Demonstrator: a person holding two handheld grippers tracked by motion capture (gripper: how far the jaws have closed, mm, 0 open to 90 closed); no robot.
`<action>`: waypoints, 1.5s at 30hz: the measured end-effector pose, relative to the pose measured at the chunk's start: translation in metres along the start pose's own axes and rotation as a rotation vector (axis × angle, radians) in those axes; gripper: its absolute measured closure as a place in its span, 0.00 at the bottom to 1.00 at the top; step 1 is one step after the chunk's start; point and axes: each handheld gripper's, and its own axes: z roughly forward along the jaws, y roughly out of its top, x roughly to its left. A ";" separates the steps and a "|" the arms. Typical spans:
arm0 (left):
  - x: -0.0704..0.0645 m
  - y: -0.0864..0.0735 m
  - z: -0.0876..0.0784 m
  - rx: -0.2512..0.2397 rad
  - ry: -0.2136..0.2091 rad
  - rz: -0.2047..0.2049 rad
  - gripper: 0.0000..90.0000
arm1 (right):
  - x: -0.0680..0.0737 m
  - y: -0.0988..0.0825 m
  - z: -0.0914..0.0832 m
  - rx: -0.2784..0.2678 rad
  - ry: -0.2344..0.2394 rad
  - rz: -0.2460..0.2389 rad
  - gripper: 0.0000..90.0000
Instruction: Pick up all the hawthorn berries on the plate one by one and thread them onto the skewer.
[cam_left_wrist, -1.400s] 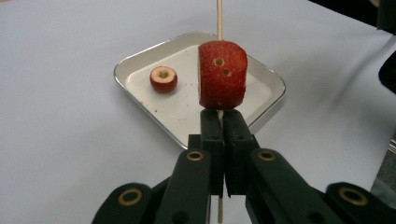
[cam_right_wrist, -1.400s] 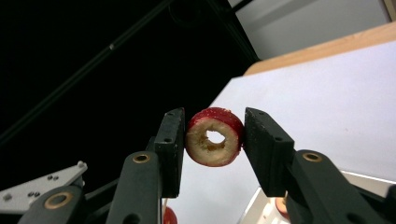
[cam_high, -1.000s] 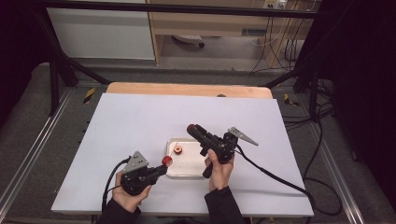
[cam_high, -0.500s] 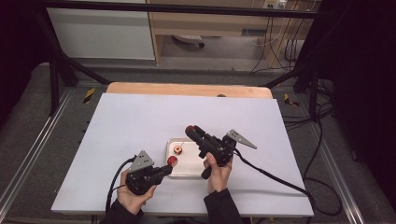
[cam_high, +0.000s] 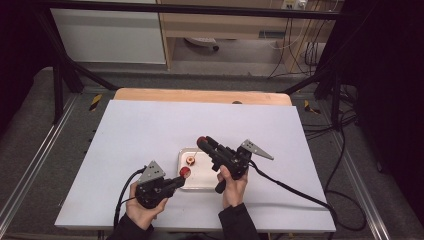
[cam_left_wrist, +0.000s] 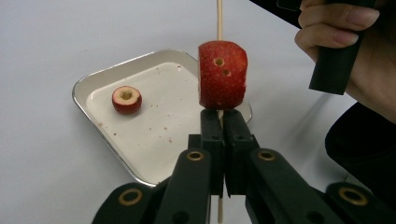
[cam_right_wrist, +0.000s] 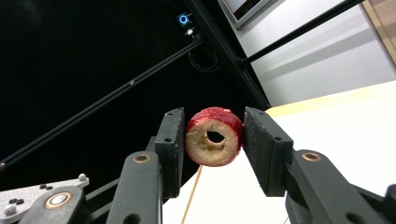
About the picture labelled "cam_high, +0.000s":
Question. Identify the white square tray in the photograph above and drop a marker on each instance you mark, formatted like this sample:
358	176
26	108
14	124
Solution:
201	173

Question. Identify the aluminium floor rail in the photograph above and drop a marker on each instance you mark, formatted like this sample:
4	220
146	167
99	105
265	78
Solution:
36	156
358	173

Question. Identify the white power strip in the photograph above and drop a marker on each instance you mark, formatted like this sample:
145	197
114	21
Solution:
294	4

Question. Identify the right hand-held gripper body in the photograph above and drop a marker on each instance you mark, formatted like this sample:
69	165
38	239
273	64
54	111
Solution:
235	161

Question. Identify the person's left hand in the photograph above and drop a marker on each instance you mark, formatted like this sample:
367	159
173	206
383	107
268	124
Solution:
143	216

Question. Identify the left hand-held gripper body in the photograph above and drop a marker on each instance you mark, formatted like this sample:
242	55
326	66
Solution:
151	186

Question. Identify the person's right hand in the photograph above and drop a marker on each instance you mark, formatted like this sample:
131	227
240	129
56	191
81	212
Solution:
235	191

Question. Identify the wooden table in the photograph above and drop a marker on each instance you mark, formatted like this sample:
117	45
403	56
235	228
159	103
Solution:
200	96

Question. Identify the yellow black floor tape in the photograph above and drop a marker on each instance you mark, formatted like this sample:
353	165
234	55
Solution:
95	102
310	107

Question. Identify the black curtain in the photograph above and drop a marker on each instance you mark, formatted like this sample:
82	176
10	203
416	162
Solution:
20	50
390	83

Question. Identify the black metal frame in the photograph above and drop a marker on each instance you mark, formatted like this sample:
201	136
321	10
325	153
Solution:
186	8

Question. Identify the white cabinet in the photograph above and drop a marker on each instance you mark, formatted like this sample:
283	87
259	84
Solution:
106	36

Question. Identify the wooden desk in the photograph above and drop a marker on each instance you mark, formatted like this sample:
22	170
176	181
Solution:
233	25

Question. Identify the white chair base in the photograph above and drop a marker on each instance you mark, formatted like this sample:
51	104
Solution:
201	42

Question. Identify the white board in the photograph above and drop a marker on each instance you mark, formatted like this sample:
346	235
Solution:
150	126

